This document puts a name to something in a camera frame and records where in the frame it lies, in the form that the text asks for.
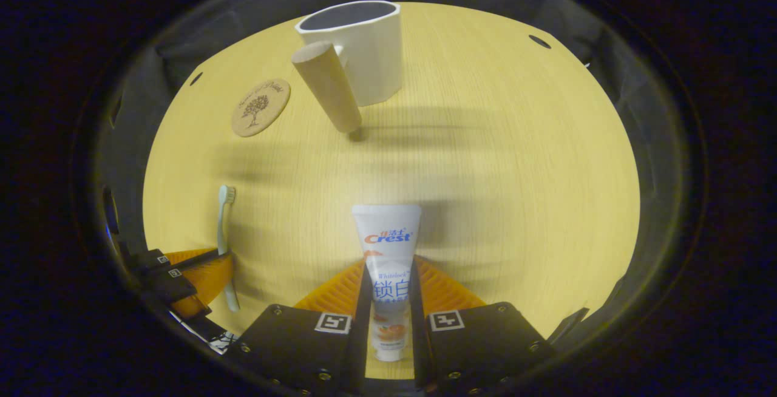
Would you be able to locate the white cup with wooden handle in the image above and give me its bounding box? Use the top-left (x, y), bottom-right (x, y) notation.
top-left (291, 1), bottom-right (402, 137)

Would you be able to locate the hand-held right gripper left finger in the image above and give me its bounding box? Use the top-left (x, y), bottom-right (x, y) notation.
top-left (232, 257), bottom-right (373, 397)

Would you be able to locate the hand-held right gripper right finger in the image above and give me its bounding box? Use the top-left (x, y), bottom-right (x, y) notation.
top-left (409, 255), bottom-right (556, 395)

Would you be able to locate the white toothpaste tube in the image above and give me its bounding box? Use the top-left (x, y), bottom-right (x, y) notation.
top-left (352, 204), bottom-right (422, 362)

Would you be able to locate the pale green toothbrush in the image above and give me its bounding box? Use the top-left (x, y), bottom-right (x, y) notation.
top-left (217, 185), bottom-right (241, 313)

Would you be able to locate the round cork coaster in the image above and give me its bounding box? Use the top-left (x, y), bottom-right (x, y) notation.
top-left (232, 78), bottom-right (291, 138)

